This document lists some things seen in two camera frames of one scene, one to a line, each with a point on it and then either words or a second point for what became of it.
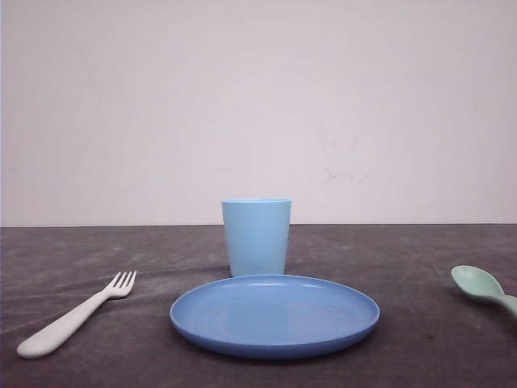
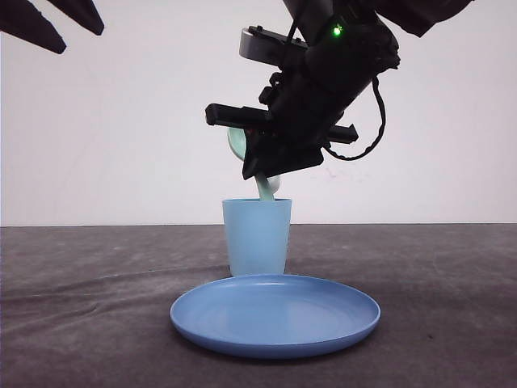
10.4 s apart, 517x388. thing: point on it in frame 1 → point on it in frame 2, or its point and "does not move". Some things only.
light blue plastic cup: x=257 y=231 does not move
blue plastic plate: x=273 y=317 does not move
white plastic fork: x=48 y=337 → x=274 y=183
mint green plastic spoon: x=480 y=283 → x=237 y=142
